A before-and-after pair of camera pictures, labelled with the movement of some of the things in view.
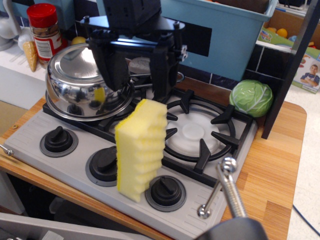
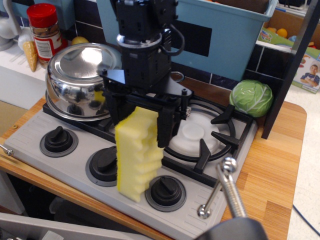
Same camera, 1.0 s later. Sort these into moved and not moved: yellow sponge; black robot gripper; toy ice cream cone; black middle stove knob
Moved: black robot gripper
Not moved: toy ice cream cone; black middle stove knob; yellow sponge
